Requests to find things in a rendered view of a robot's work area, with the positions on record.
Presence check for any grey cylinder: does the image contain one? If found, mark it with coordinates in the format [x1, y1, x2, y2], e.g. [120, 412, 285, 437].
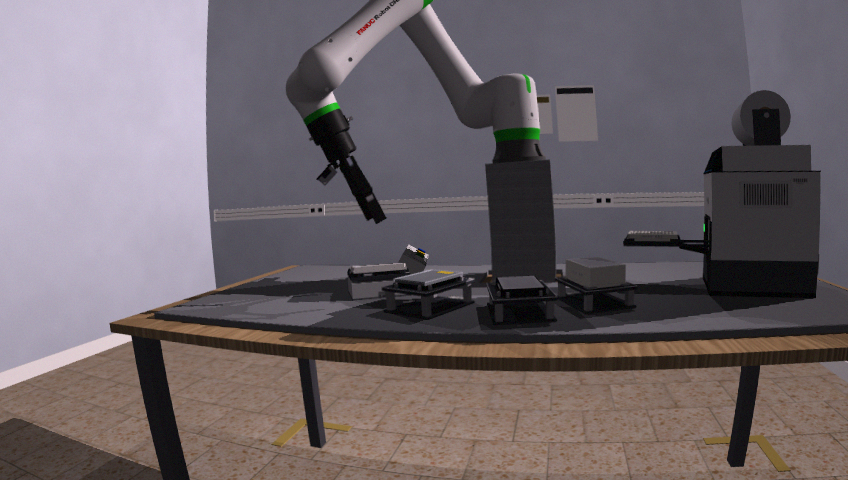
[731, 90, 791, 146]

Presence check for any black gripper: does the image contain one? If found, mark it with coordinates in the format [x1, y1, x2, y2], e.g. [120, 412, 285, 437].
[320, 131, 387, 224]

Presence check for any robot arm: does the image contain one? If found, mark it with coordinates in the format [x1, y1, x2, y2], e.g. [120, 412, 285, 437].
[286, 0, 546, 163]

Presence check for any grey button panel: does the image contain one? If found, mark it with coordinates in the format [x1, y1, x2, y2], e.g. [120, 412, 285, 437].
[398, 245, 429, 274]

